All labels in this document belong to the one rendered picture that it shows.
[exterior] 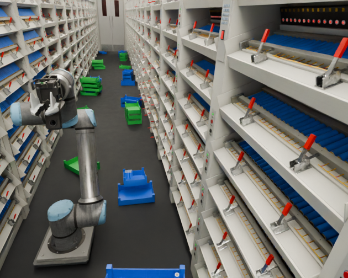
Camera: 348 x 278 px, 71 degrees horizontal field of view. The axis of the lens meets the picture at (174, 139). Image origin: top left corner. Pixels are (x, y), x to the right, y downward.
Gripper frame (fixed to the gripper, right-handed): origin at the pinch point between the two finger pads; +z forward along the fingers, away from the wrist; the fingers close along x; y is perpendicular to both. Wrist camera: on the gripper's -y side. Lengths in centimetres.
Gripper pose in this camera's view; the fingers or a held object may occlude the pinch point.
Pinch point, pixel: (41, 115)
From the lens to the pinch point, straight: 76.5
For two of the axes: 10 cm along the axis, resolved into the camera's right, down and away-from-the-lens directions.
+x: 9.7, -0.8, 2.3
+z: 2.4, 4.2, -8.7
